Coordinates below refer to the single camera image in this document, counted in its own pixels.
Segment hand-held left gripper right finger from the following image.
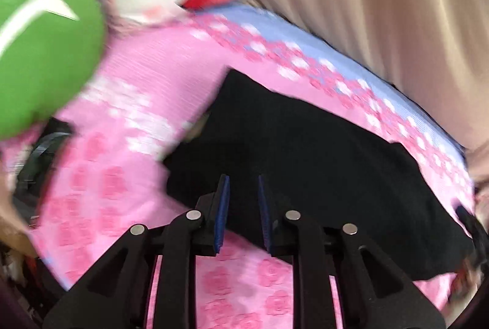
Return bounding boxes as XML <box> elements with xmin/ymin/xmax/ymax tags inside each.
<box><xmin>258</xmin><ymin>174</ymin><xmax>446</xmax><ymax>329</ymax></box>

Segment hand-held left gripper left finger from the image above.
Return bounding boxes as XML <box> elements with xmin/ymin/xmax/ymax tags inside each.
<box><xmin>42</xmin><ymin>174</ymin><xmax>231</xmax><ymax>329</ymax></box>

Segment black pants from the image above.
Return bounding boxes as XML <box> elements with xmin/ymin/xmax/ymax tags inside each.
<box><xmin>162</xmin><ymin>68</ymin><xmax>476</xmax><ymax>281</ymax></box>

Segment pink floral bed sheet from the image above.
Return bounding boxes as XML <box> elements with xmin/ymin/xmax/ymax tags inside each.
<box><xmin>28</xmin><ymin>4</ymin><xmax>478</xmax><ymax>329</ymax></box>

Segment black bag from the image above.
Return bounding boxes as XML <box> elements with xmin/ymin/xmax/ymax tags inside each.
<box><xmin>11</xmin><ymin>118</ymin><xmax>75</xmax><ymax>230</ymax></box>

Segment beige curtain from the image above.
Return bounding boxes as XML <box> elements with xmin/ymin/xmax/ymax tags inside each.
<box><xmin>233</xmin><ymin>0</ymin><xmax>489</xmax><ymax>154</ymax></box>

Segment green plush pillow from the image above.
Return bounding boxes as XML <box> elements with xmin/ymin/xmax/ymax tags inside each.
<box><xmin>0</xmin><ymin>0</ymin><xmax>107</xmax><ymax>141</ymax></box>

